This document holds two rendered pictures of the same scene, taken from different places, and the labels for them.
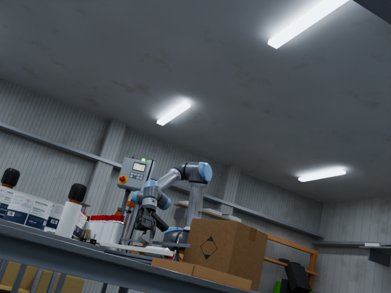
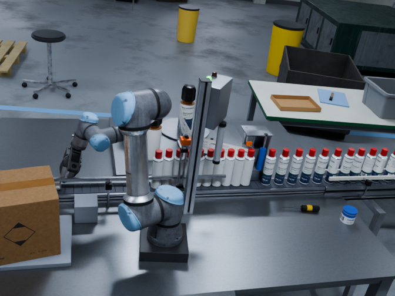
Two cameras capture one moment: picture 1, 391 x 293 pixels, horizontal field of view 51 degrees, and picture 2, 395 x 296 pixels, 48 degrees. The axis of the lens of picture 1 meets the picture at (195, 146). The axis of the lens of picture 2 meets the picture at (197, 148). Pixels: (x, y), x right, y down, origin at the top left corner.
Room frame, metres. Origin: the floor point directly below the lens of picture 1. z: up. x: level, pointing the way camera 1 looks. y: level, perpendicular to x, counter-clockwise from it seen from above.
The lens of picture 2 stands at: (2.97, -1.42, 2.12)
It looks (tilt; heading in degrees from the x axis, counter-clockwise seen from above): 29 degrees down; 103
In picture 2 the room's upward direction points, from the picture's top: 8 degrees clockwise
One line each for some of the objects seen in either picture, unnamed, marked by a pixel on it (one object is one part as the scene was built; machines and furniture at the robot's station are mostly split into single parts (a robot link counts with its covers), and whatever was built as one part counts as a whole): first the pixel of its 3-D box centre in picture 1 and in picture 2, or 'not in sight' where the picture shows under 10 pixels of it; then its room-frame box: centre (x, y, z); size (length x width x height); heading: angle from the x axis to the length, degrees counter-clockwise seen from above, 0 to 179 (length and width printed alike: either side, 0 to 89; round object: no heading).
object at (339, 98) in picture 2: not in sight; (332, 97); (3.22, 2.36, 0.81); 0.32 x 0.24 x 0.01; 97
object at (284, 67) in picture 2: not in sight; (313, 91); (3.08, 3.70, 0.36); 1.05 x 0.86 x 0.72; 102
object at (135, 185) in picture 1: (134, 175); (213, 100); (2.60, 0.34, 1.38); 0.17 x 0.10 x 0.19; 85
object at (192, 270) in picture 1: (199, 274); not in sight; (1.60, -0.13, 0.85); 0.30 x 0.26 x 0.04; 30
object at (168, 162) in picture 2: (112, 232); (167, 168); (2.43, 0.34, 0.98); 0.05 x 0.05 x 0.20
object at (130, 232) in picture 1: (137, 209); (195, 150); (2.58, 0.26, 1.16); 0.04 x 0.04 x 0.67; 30
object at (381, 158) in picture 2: not in sight; (379, 165); (3.46, 0.93, 0.98); 0.05 x 0.05 x 0.20
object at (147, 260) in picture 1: (103, 254); (173, 189); (2.47, 0.36, 0.85); 1.65 x 0.11 x 0.05; 30
